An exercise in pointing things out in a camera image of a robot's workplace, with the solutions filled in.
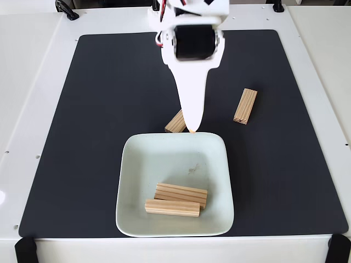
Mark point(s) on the grooved wooden block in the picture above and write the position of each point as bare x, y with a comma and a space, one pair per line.
181, 193

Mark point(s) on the striped wooden block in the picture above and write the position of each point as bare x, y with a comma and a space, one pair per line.
245, 105
175, 123

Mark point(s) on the black rubber mat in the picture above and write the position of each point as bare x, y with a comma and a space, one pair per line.
82, 164

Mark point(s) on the black table clamp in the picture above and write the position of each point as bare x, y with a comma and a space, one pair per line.
278, 6
65, 9

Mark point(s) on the smooth wooden block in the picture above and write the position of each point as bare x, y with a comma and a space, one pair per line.
172, 207

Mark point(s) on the black base clamp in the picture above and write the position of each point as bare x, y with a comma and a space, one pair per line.
155, 4

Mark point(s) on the pale green square plate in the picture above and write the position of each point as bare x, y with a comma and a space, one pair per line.
164, 153

